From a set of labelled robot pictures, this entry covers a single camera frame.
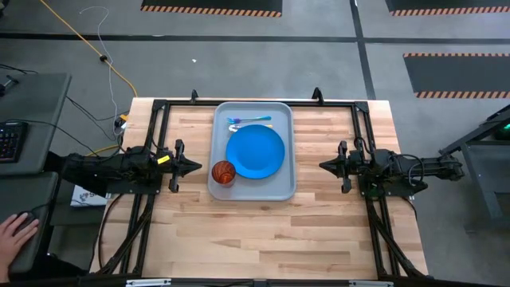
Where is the small black device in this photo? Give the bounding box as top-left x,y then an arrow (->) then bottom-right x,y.
0,75 -> 20,97

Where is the grey plastic tray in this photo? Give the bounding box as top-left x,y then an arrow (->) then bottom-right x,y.
206,101 -> 298,202

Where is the person's hand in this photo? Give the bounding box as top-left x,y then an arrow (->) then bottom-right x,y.
0,213 -> 41,284

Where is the iridescent metal spoon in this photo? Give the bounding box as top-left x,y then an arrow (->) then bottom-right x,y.
228,124 -> 274,133

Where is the yellow cable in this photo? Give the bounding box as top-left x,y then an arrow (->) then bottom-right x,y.
38,0 -> 139,98

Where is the black backlit keyboard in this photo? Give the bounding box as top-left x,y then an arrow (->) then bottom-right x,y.
0,121 -> 29,164

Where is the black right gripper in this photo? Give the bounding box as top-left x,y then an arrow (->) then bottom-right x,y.
319,140 -> 378,195

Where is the blue round plate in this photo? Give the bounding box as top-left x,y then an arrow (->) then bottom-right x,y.
226,124 -> 286,180

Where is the thin white cable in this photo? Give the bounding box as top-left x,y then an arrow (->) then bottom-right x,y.
78,6 -> 120,128

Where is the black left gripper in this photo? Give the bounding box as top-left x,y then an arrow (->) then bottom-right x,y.
159,139 -> 203,193

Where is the silver aluminium bracket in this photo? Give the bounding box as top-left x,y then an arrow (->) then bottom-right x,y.
349,280 -> 394,287
126,278 -> 172,287

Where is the white printed box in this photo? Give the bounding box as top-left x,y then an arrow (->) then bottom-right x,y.
70,185 -> 111,208

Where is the black metal cart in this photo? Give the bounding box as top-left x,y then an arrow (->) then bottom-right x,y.
437,104 -> 510,232

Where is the black mat hazard striped edge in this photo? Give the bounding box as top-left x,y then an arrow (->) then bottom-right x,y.
384,0 -> 510,17
139,0 -> 283,18
402,52 -> 510,100

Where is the grey desk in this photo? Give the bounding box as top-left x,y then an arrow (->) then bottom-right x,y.
0,171 -> 60,275
0,73 -> 73,177

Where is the red translucent plastic cup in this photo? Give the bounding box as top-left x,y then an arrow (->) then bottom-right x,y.
210,159 -> 237,188

